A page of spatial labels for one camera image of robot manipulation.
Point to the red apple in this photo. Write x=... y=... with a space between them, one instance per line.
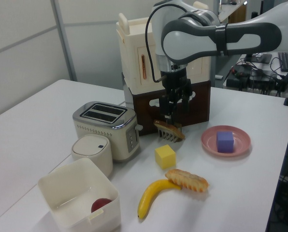
x=99 y=204

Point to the yellow cube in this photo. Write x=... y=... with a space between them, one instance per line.
x=164 y=157

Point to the small cream lidded bin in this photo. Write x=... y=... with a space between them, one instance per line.
x=90 y=149

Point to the purple cube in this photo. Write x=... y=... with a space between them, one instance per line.
x=225 y=142

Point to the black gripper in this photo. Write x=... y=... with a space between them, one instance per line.
x=175 y=82

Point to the metal toast rack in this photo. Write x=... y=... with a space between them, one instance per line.
x=165 y=136

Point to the dark brown drawer box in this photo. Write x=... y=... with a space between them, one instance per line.
x=197 y=111

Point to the white square plastic container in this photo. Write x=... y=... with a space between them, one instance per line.
x=61 y=191

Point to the black electronics box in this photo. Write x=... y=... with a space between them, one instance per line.
x=238 y=77

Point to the golden pastry bread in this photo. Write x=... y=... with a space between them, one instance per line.
x=187 y=180

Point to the pink plate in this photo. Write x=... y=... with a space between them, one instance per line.
x=208 y=141

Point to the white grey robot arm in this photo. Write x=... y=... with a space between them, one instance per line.
x=243 y=41

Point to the cream chrome toaster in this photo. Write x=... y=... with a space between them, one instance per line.
x=98 y=135

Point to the yellow banana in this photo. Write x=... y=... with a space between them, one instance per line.
x=151 y=193

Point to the cream plastic toy cabinet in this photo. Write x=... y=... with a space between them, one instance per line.
x=132 y=60

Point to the black monitor stand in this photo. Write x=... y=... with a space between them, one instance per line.
x=257 y=58

